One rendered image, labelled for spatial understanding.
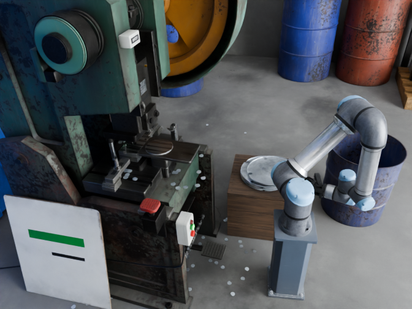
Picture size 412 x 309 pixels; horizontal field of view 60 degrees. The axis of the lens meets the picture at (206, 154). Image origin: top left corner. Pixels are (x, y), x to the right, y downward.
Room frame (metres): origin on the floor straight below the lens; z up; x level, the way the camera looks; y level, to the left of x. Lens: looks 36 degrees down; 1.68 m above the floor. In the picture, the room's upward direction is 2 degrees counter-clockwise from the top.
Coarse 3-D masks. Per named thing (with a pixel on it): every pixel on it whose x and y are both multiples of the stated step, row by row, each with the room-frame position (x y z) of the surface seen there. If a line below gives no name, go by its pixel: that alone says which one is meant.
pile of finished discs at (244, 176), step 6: (258, 156) 1.76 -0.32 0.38; (264, 156) 1.76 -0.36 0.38; (246, 162) 1.72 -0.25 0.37; (246, 168) 1.66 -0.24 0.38; (240, 174) 1.62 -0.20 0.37; (246, 174) 1.60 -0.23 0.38; (246, 180) 1.54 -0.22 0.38; (252, 180) 1.54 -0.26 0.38; (252, 186) 1.51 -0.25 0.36; (258, 186) 1.50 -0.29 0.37; (264, 186) 1.48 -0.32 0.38; (270, 186) 1.48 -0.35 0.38
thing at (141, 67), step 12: (144, 60) 1.38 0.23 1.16; (144, 72) 1.37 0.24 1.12; (144, 84) 1.36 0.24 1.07; (144, 96) 1.34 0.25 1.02; (144, 108) 1.29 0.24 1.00; (120, 120) 1.29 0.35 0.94; (132, 120) 1.27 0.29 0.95; (144, 120) 1.28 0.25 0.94; (156, 120) 1.36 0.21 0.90; (132, 132) 1.27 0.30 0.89
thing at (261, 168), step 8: (256, 160) 1.72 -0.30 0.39; (264, 160) 1.71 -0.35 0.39; (272, 160) 1.71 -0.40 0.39; (280, 160) 1.70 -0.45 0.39; (248, 168) 1.64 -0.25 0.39; (256, 168) 1.64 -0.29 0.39; (264, 168) 1.62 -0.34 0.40; (256, 176) 1.56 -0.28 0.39; (264, 176) 1.55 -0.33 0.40; (264, 184) 1.47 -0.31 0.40; (272, 184) 1.47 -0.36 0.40
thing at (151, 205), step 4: (144, 200) 0.99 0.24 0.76; (148, 200) 0.99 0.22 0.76; (152, 200) 0.99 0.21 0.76; (156, 200) 0.99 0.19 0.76; (140, 204) 0.98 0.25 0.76; (144, 204) 0.97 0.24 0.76; (148, 204) 0.97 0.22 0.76; (152, 204) 0.97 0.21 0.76; (156, 204) 0.97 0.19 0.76; (160, 204) 0.98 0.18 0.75; (140, 208) 0.96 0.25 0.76; (144, 208) 0.95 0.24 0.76; (148, 208) 0.95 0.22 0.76; (152, 208) 0.95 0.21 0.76; (156, 208) 0.95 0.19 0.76; (152, 212) 0.94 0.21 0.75
